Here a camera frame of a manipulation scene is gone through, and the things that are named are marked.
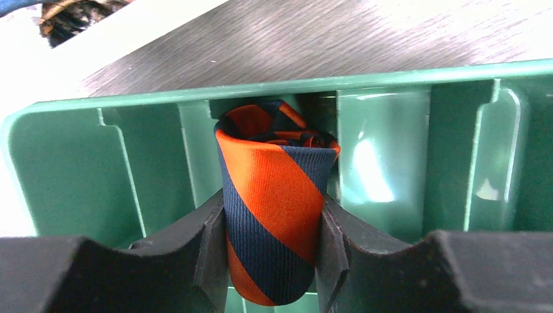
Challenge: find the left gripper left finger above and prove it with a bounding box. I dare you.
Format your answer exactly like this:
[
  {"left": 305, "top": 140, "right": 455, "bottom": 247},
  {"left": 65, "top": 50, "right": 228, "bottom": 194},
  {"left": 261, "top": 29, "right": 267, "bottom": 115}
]
[{"left": 1, "top": 192, "right": 229, "bottom": 312}]

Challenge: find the orange navy striped tie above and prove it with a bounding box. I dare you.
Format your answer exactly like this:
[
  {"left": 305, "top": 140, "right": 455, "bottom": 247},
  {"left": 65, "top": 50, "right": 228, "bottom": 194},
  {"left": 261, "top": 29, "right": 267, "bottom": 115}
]
[{"left": 214, "top": 100, "right": 340, "bottom": 306}]

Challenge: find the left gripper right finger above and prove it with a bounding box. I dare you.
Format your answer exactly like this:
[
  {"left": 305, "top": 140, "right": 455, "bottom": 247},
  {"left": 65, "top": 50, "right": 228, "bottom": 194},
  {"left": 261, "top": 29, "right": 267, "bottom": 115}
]
[{"left": 316, "top": 196, "right": 552, "bottom": 312}]

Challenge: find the white plastic basket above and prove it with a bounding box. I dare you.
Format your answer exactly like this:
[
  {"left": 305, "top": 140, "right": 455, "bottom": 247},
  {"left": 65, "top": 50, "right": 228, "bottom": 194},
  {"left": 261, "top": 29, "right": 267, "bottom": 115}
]
[{"left": 1, "top": 1, "right": 221, "bottom": 245}]

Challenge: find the floral patterned tie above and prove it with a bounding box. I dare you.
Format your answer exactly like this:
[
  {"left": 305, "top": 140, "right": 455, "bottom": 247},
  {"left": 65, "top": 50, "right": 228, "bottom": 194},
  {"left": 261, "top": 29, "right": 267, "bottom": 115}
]
[{"left": 38, "top": 0, "right": 131, "bottom": 48}]

